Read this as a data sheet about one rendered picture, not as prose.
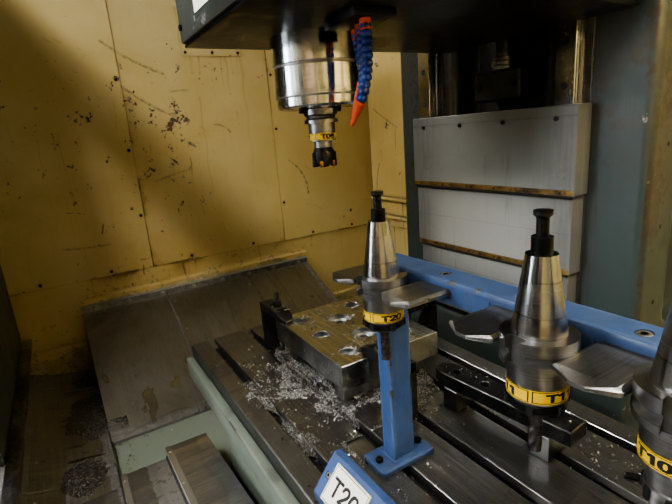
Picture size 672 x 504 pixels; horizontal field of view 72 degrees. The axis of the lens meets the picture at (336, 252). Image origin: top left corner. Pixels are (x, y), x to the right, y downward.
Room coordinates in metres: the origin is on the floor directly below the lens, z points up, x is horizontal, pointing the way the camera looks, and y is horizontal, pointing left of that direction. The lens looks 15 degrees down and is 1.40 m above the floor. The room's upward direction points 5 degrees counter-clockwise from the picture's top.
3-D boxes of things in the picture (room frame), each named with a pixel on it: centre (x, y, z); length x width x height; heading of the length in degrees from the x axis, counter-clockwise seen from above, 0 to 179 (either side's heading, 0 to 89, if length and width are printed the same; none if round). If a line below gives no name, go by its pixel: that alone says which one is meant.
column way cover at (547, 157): (1.12, -0.38, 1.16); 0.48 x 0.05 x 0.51; 30
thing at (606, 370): (0.31, -0.19, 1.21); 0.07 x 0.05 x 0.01; 120
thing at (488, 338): (0.41, -0.14, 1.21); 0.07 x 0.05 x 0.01; 120
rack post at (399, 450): (0.62, -0.07, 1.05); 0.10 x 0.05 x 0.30; 120
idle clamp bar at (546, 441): (0.68, -0.25, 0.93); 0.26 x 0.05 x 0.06; 35
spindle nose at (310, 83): (0.90, 0.01, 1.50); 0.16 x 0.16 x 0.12
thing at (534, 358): (0.36, -0.16, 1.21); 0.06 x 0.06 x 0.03
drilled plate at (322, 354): (0.94, -0.02, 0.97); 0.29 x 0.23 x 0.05; 30
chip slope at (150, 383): (1.47, 0.35, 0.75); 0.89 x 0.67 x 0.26; 120
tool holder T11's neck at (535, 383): (0.36, -0.16, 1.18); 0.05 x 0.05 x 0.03
